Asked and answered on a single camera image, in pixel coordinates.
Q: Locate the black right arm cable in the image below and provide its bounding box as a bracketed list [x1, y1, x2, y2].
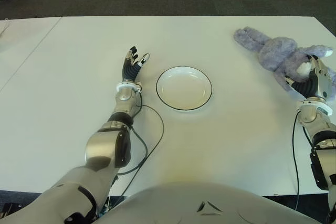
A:
[292, 110, 315, 212]

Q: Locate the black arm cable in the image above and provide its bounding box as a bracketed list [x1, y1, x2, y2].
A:
[292, 110, 315, 212]
[115, 91, 165, 196]

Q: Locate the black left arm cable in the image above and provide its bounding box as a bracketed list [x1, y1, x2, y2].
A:
[115, 91, 165, 196]

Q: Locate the silver robot torso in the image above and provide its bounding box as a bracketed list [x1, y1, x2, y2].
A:
[93, 181, 329, 224]

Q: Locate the purple plush bunny doll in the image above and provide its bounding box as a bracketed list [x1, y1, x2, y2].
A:
[233, 26, 336, 94]

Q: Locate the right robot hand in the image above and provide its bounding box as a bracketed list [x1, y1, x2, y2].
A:
[285, 54, 334, 101]

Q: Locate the thin white cable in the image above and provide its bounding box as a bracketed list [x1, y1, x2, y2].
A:
[0, 17, 10, 37]

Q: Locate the white plate black rim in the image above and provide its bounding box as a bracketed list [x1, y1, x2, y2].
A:
[155, 66, 213, 111]

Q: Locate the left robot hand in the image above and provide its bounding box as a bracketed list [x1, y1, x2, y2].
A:
[121, 46, 151, 82]

